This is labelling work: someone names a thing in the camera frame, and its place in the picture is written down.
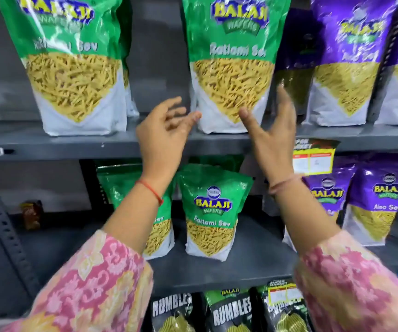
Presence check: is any large green snack packet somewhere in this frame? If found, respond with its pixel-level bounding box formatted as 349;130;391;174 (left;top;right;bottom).
117;0;140;118
181;0;293;134
0;0;128;137

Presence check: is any person's left hand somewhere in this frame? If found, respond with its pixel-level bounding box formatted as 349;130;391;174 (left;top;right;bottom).
136;97;202;191

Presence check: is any small green snack packet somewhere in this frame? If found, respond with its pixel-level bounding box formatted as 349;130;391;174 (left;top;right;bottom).
188;154;245;173
97;164;176;261
177;164;254;263

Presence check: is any small purple snack packet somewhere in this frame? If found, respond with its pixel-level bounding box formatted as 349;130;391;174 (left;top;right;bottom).
283;158;359;253
342;153;398;247

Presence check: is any grey metal shelf rack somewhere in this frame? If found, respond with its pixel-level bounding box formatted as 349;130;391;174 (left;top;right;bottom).
0;0;398;323

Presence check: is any pale pink thread bracelet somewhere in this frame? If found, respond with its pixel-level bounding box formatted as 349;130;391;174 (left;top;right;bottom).
267;173;305;196

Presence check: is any person's right forearm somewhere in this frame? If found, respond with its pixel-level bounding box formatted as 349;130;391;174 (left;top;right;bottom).
268;174;342;255

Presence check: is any pink floral tunic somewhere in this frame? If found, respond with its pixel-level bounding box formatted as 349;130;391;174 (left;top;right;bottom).
0;230;398;332

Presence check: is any person's right hand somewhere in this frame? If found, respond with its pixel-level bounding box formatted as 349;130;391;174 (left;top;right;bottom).
238;84;300;186

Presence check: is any small brown packet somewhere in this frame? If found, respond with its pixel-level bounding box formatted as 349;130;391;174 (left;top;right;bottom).
20;200;44;231

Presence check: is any person's left forearm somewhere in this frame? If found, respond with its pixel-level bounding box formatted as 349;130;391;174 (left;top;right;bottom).
102;180;172;255

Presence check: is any yellow red shelf price tag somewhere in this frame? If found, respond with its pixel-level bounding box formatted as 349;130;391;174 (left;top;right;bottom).
292;138;340;176
267;280;305;307

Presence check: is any red thread bracelet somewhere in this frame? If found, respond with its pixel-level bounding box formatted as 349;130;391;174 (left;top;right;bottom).
135;179;165;206

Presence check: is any black chips packet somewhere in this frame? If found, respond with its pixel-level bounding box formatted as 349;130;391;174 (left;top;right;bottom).
256;279;314;332
204;288;255;332
150;293;197;332

